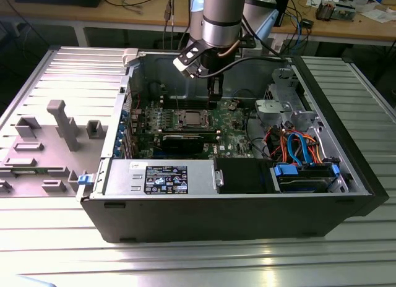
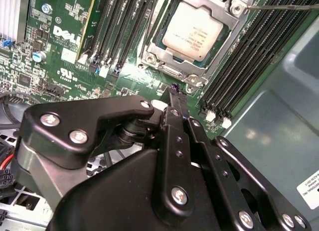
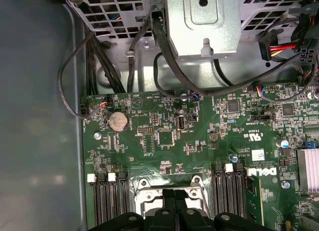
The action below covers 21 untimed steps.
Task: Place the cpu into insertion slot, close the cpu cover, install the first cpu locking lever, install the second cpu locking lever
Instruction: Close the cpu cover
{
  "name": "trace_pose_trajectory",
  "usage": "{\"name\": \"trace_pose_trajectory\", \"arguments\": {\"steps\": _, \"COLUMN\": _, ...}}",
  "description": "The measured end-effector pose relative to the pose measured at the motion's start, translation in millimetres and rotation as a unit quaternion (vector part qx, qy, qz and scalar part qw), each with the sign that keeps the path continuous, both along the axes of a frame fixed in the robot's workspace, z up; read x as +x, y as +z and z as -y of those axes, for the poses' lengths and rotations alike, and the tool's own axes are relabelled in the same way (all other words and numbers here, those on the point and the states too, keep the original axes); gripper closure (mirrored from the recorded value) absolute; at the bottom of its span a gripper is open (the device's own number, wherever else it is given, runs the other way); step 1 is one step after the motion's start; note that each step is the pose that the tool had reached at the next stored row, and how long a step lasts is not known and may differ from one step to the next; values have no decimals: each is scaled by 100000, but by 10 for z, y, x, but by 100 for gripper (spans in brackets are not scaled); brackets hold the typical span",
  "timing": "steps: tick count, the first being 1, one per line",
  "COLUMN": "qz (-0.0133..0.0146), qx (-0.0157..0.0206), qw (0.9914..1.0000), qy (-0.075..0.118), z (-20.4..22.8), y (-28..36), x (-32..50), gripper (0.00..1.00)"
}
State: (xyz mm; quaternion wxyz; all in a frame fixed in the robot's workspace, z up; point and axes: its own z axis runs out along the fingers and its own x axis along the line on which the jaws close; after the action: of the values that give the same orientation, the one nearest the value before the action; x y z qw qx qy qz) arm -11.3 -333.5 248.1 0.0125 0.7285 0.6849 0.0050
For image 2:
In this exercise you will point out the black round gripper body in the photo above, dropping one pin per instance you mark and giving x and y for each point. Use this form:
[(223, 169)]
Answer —
[(112, 198)]

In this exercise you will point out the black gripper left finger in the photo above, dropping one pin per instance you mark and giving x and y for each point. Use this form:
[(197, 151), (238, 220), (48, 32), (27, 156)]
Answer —
[(62, 121)]

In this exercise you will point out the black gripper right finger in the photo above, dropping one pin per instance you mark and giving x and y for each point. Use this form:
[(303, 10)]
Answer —
[(224, 171)]

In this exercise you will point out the silver topped CPU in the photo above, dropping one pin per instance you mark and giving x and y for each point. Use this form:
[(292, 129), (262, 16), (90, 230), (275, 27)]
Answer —
[(194, 29)]

